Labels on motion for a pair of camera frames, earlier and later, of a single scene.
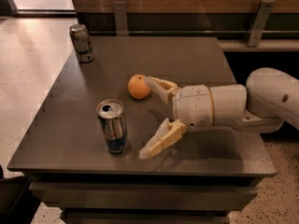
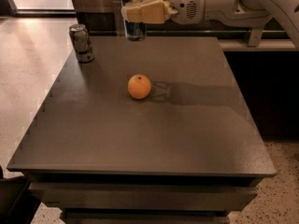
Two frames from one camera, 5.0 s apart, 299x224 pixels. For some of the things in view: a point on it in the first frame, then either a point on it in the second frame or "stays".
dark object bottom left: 18,202 stays
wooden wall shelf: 266,45 stays
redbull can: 111,115 to 135,31
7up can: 79,36 stays
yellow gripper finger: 166,133 to 146,11
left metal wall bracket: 121,19 stays
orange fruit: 137,87 stays
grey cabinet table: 81,151 stays
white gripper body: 192,106 to 185,3
